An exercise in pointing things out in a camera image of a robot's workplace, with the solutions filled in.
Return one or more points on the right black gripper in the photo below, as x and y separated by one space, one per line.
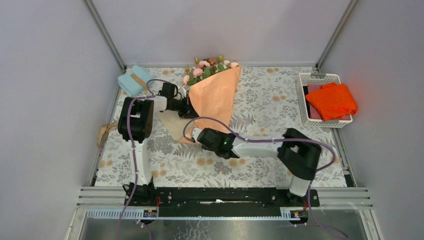
223 134

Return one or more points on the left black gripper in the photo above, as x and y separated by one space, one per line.
188 111

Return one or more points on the tan wrapping paper sheet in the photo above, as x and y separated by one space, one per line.
213 97

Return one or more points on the pink fake flower bunch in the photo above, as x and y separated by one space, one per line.
205 68

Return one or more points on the tan ribbon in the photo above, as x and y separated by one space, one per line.
106 128

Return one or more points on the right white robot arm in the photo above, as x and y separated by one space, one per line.
298 153

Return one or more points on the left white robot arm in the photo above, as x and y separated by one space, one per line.
135 123

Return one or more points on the light blue folded towel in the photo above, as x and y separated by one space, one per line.
125 81

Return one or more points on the floral patterned table mat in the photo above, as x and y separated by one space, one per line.
265 104

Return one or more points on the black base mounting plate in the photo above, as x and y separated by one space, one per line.
217 202

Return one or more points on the white plastic basket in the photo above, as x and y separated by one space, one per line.
309 82

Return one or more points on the orange folded cloth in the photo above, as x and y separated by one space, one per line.
332 101

